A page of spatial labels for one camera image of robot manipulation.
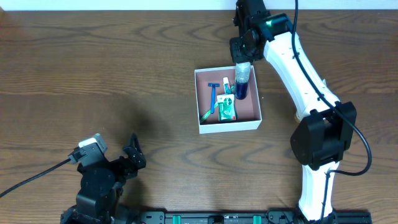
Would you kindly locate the Colgate toothpaste tube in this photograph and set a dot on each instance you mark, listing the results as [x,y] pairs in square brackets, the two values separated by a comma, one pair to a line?
[227,86]

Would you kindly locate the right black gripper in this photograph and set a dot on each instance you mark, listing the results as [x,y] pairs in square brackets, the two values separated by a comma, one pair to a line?
[241,55]

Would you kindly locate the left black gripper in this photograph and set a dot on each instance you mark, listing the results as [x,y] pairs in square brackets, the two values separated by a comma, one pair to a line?
[127,163]

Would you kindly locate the white leaf-print lotion tube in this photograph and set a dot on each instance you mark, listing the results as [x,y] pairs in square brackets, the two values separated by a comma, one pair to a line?
[307,101]

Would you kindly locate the black mounting rail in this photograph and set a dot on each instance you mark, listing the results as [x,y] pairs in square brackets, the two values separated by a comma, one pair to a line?
[276,216]

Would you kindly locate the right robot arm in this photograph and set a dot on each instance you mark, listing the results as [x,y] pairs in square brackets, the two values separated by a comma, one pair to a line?
[326,125]

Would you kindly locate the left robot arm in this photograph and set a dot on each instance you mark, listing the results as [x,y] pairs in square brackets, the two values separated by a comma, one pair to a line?
[102,182]

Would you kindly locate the clear pump soap bottle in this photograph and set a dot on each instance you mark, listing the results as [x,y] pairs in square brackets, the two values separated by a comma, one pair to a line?
[242,81]

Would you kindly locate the white box with pink interior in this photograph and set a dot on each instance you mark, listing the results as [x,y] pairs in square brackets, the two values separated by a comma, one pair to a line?
[218,108]

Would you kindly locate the blue disposable razor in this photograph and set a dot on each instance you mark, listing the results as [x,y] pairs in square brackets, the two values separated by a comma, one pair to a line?
[213,86]

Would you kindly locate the green Dettol soap box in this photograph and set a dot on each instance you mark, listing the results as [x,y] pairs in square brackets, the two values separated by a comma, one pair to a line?
[227,111]

